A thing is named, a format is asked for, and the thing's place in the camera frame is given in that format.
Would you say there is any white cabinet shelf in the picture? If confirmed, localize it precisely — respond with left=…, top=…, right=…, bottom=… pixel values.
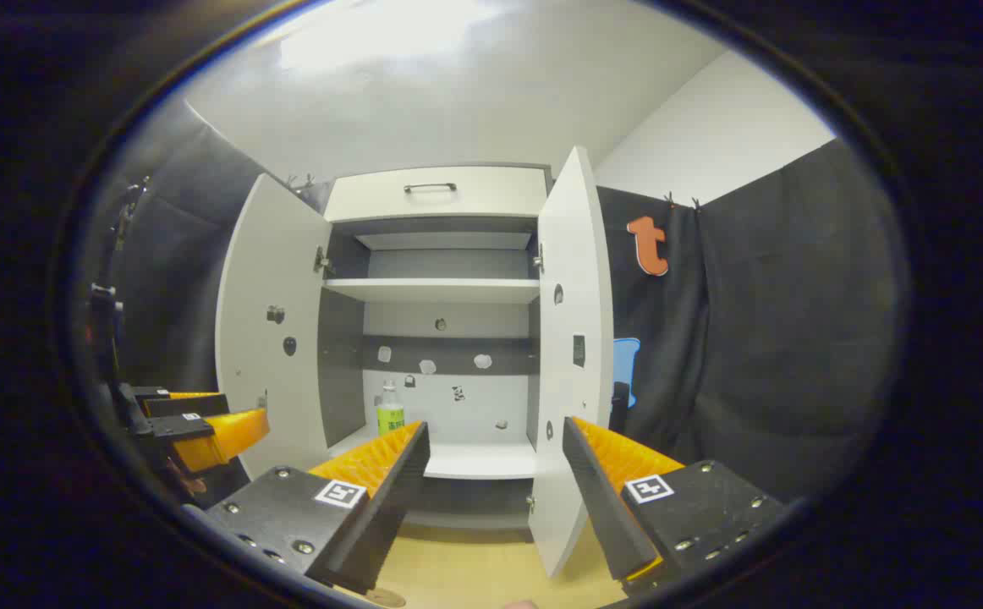
left=323, top=277, right=541, bottom=304

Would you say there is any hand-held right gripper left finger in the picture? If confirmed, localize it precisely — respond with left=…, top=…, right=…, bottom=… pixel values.
left=183, top=420, right=431, bottom=595

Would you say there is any green label bottle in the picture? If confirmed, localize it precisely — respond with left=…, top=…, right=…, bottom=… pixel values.
left=376, top=380, right=406, bottom=437

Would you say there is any white cabinet door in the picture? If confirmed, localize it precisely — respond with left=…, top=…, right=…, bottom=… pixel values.
left=528, top=145, right=617, bottom=579
left=215, top=173, right=333, bottom=483

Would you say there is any white cabinet drawer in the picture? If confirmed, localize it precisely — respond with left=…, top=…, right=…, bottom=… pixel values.
left=325, top=166, right=550, bottom=222

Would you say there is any white cabinet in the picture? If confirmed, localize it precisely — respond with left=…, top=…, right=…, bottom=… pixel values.
left=318, top=162, right=556, bottom=532

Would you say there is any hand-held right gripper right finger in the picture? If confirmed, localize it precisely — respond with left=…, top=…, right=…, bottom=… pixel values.
left=562, top=416, right=788, bottom=597

